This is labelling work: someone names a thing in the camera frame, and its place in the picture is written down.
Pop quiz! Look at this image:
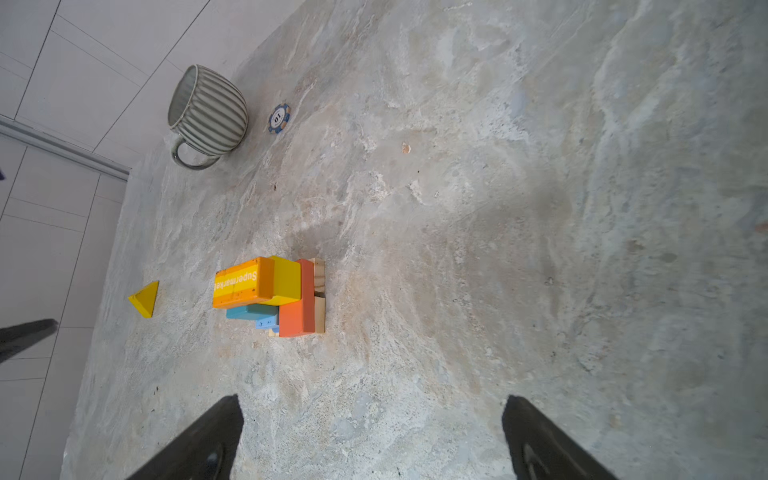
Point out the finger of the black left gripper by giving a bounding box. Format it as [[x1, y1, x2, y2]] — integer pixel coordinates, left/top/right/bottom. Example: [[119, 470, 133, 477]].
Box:
[[0, 319, 59, 363]]

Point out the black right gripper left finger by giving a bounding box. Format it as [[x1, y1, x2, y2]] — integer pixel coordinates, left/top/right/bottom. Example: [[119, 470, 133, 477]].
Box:
[[129, 395, 244, 479]]

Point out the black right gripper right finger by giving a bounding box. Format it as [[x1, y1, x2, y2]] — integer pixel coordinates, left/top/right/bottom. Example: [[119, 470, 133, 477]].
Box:
[[502, 395, 617, 480]]

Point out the yellow wedge block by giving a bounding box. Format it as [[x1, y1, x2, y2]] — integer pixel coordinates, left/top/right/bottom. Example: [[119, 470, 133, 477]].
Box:
[[128, 281, 159, 318]]

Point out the light blue rectangular block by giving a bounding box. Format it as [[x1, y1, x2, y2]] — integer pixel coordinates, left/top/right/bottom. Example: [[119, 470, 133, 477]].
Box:
[[255, 314, 279, 336]]

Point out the teal cube block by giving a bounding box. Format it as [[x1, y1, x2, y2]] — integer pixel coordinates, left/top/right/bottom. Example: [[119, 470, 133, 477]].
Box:
[[226, 304, 279, 321]]

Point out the orange-red rectangular block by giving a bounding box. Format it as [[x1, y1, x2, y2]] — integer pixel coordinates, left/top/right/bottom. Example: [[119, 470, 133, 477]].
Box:
[[278, 259, 316, 338]]

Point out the orange Supermarket block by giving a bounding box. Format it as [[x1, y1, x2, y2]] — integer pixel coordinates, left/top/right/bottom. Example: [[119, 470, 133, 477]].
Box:
[[212, 257, 275, 309]]

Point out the yellow cube block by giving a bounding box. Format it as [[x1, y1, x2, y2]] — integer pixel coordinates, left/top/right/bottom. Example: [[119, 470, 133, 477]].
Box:
[[264, 256, 302, 306]]

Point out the plain wood grooved block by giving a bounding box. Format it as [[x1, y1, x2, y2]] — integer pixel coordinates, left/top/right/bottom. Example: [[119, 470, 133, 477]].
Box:
[[311, 258, 326, 296]]

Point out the striped ceramic mug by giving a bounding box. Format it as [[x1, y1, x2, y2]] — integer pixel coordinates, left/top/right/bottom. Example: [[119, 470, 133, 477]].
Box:
[[167, 64, 249, 171]]

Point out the blue poker chip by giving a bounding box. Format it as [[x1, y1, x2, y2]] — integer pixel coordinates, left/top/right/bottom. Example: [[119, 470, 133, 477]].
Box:
[[268, 104, 291, 134]]

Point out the left corner frame post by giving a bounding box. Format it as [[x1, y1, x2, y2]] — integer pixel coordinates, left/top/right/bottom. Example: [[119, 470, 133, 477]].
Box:
[[1, 116, 130, 181]]

